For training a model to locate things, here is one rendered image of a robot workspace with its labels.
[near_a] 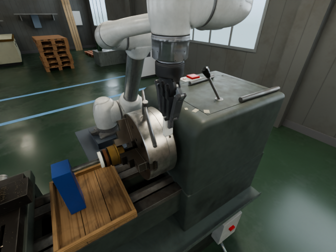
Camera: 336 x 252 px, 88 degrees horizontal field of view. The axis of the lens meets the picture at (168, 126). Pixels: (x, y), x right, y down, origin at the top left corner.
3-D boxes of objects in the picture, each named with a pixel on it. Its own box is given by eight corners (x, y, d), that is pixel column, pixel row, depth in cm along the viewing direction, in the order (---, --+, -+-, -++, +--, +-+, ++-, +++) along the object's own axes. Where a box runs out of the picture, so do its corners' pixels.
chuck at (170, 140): (143, 138, 104) (145, 93, 82) (171, 181, 86) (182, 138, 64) (138, 139, 102) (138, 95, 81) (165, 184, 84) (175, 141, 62)
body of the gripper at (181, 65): (148, 57, 44) (150, 90, 50) (165, 65, 39) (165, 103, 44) (173, 54, 48) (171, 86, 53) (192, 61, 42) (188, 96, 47)
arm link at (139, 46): (114, 108, 145) (138, 102, 154) (121, 123, 139) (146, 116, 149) (115, 11, 81) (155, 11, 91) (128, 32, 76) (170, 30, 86)
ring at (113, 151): (118, 137, 77) (97, 144, 73) (126, 149, 70) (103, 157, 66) (121, 153, 82) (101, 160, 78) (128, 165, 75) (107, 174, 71)
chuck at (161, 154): (138, 139, 102) (138, 95, 80) (165, 184, 84) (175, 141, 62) (123, 145, 98) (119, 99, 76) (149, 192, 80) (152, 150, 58)
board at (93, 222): (112, 164, 99) (110, 158, 97) (137, 216, 73) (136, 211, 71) (52, 187, 86) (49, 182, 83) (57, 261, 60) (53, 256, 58)
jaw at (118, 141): (137, 138, 82) (129, 114, 81) (140, 138, 77) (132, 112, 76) (114, 146, 77) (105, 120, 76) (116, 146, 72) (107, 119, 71)
